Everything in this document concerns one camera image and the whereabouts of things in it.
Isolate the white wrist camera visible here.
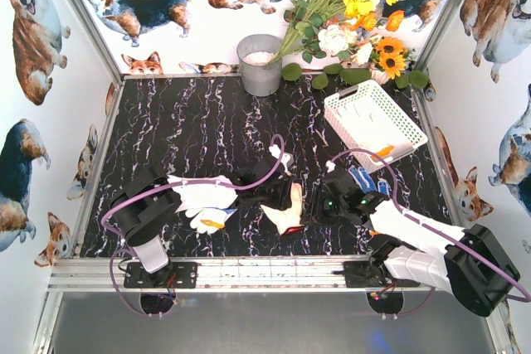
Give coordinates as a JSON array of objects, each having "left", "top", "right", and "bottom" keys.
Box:
[
  {"left": 325, "top": 161, "right": 336, "bottom": 173},
  {"left": 269, "top": 144, "right": 294, "bottom": 176}
]

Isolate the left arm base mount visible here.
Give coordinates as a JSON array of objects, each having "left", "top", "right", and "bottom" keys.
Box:
[{"left": 124, "top": 261, "right": 198, "bottom": 289}]

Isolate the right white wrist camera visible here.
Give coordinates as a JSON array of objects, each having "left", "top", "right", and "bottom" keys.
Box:
[{"left": 325, "top": 161, "right": 336, "bottom": 173}]

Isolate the purple cable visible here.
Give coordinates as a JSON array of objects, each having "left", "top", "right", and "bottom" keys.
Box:
[
  {"left": 329, "top": 148, "right": 531, "bottom": 303},
  {"left": 100, "top": 134, "right": 286, "bottom": 247}
]

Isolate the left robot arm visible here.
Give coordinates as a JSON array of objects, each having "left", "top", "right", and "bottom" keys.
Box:
[{"left": 105, "top": 155, "right": 293, "bottom": 275}]

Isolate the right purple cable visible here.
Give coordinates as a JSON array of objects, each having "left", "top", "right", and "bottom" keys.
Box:
[{"left": 329, "top": 148, "right": 531, "bottom": 303}]

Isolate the white plastic storage basket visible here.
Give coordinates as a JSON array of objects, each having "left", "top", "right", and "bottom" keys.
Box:
[{"left": 324, "top": 80, "right": 428, "bottom": 173}]

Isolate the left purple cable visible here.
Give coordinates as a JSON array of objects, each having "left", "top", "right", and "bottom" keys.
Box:
[{"left": 100, "top": 134, "right": 286, "bottom": 247}]

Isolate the aluminium front rail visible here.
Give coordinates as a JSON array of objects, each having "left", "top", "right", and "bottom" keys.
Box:
[{"left": 47, "top": 256, "right": 494, "bottom": 293}]

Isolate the grey metal bucket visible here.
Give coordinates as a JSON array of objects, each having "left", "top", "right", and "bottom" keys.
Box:
[{"left": 236, "top": 34, "right": 282, "bottom": 97}]

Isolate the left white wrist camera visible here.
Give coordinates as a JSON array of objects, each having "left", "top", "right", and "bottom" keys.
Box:
[{"left": 269, "top": 144, "right": 294, "bottom": 176}]

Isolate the artificial flower bouquet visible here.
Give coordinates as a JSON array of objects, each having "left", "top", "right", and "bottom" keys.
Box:
[{"left": 266, "top": 0, "right": 441, "bottom": 90}]

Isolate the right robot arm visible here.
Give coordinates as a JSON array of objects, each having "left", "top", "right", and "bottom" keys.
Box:
[{"left": 303, "top": 163, "right": 520, "bottom": 317}]

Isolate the blue dotted glove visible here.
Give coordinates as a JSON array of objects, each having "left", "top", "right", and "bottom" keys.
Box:
[
  {"left": 184, "top": 208, "right": 236, "bottom": 234},
  {"left": 348, "top": 167, "right": 391, "bottom": 196}
]

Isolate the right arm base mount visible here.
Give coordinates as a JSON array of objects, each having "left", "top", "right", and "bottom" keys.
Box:
[{"left": 332, "top": 261, "right": 393, "bottom": 288}]

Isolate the cream rubber glove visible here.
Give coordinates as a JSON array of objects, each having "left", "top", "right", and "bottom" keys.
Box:
[
  {"left": 281, "top": 225, "right": 304, "bottom": 237},
  {"left": 261, "top": 182, "right": 303, "bottom": 235}
]

